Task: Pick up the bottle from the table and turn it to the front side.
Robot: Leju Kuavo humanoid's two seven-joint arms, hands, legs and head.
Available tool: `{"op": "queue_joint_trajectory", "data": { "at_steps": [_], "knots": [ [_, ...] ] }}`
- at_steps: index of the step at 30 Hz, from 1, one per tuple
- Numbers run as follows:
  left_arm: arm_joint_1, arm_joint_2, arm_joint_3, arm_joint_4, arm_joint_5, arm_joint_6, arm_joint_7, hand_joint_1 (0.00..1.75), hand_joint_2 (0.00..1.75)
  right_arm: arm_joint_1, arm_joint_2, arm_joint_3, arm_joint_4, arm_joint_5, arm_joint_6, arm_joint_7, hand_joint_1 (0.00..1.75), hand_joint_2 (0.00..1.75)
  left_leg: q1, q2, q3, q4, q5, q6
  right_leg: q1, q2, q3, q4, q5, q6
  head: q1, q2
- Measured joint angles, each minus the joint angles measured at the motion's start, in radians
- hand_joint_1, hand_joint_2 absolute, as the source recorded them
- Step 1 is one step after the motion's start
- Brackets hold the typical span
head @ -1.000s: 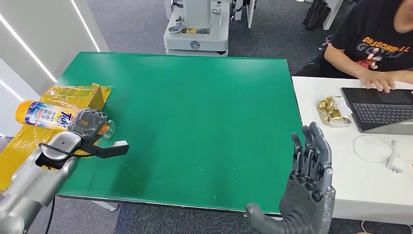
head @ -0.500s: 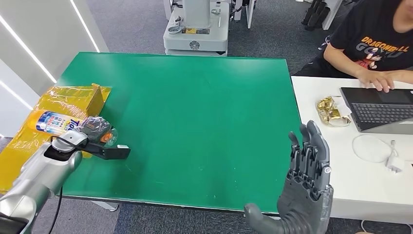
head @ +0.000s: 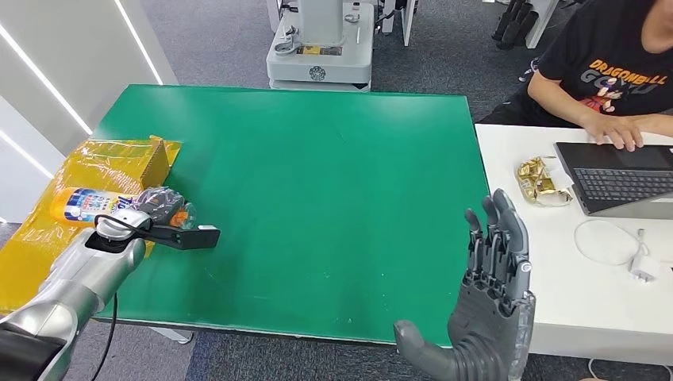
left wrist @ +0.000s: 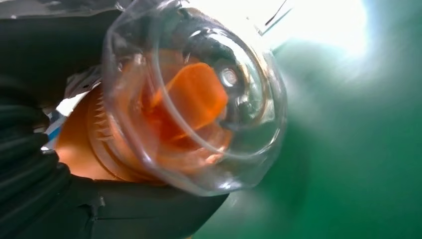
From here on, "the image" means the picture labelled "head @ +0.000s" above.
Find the person's right hand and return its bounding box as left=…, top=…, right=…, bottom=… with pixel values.
left=579, top=111, right=646, bottom=153

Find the white table leg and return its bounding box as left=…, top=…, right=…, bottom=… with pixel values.
left=146, top=325, right=194, bottom=346

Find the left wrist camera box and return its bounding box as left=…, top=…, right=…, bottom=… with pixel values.
left=149, top=224, right=222, bottom=252

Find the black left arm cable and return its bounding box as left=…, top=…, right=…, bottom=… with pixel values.
left=90, top=212, right=155, bottom=381

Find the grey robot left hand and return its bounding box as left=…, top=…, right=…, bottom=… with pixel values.
left=130, top=187, right=194, bottom=228

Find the dark grey laptop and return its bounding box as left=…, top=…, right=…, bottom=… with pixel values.
left=554, top=141, right=673, bottom=221

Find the white upright panel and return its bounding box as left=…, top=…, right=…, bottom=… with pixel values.
left=401, top=0, right=420, bottom=48

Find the orange plastic bottle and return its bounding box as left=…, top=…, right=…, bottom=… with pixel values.
left=49, top=187, right=198, bottom=230

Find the person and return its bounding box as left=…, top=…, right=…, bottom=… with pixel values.
left=477, top=0, right=673, bottom=153

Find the white furniture leg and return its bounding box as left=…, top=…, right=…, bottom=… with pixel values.
left=525, top=0, right=562, bottom=50

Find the yellow taped cardboard box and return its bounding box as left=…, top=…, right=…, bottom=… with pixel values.
left=0, top=135, right=183, bottom=318

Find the gold foil wrapper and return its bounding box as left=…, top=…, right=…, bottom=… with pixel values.
left=514, top=155, right=575, bottom=208

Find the white thin cable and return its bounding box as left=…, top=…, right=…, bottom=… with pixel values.
left=573, top=218, right=653, bottom=270

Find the white charger adapter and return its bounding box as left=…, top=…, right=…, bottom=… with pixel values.
left=629, top=254, right=663, bottom=284

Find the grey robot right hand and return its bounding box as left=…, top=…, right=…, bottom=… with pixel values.
left=394, top=188, right=538, bottom=381

